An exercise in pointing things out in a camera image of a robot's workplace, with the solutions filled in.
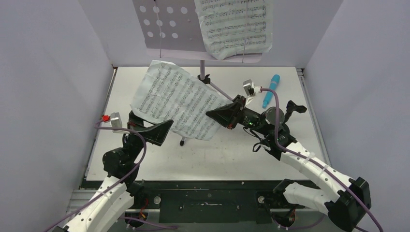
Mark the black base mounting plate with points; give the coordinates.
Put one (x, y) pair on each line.
(219, 202)

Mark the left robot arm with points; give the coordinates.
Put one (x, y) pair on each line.
(118, 190)

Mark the sheet music page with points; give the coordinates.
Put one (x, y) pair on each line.
(235, 27)
(169, 92)

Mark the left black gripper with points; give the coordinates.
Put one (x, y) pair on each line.
(154, 134)

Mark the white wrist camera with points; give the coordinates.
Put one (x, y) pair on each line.
(251, 90)
(114, 120)

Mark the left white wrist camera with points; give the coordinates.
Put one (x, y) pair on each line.
(114, 120)

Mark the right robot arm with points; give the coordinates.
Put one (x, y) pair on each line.
(343, 199)

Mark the lilac perforated music stand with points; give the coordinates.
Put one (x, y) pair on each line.
(171, 30)

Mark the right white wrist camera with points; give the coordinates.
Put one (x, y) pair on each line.
(251, 90)

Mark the black microphone desk stand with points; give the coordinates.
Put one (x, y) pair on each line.
(291, 108)

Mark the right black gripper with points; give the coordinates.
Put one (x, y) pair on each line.
(236, 112)

